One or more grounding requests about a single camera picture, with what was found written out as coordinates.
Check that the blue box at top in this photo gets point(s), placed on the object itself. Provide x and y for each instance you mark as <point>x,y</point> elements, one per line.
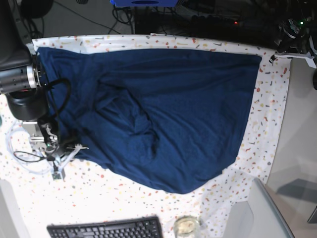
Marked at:
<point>137,3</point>

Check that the grey monitor edge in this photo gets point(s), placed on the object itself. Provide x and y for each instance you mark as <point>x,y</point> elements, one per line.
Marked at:
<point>268,221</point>

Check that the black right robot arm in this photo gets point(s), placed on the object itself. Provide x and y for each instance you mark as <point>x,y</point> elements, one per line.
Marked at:
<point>38,106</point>

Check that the clear glass jar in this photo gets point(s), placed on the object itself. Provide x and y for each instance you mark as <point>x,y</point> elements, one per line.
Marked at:
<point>187,227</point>

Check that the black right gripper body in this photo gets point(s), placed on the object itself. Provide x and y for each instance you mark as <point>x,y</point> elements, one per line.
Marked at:
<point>62,148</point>

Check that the dark blue t-shirt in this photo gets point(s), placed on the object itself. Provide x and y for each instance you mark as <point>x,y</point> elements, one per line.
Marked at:
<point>168,119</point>

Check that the black computer keyboard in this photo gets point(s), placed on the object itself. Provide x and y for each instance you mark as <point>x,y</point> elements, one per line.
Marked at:
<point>148,227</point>

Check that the terrazzo patterned tablecloth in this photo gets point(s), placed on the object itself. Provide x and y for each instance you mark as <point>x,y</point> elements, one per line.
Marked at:
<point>91,194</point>

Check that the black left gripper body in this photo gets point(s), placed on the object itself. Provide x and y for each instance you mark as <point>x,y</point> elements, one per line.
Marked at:
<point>295,36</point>

